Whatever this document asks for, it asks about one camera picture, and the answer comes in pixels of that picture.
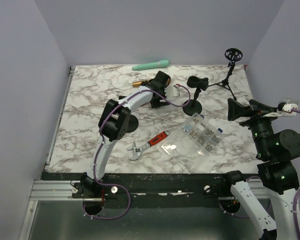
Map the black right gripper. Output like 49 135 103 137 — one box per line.
228 96 280 157

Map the green microphone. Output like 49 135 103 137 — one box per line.
132 60 170 71

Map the gold microphone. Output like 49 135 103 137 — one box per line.
132 77 171 88

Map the black round-base microphone stand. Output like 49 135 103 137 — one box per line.
117 94 140 133

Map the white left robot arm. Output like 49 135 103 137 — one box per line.
80 71 171 198

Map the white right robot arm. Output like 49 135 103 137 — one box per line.
220 98 300 240

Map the black tripod microphone stand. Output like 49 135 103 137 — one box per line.
208 47 243 101

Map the clear plastic screw box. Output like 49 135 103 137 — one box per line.
160 113 224 174

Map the red adjustable wrench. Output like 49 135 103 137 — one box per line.
127 130 171 161

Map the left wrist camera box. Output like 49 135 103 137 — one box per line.
164 85 180 99

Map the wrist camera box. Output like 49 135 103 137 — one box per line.
263 98 299 118
164 85 180 99

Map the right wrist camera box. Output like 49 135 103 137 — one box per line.
263 98 299 118

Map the aluminium rail frame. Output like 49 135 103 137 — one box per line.
17 66 300 240

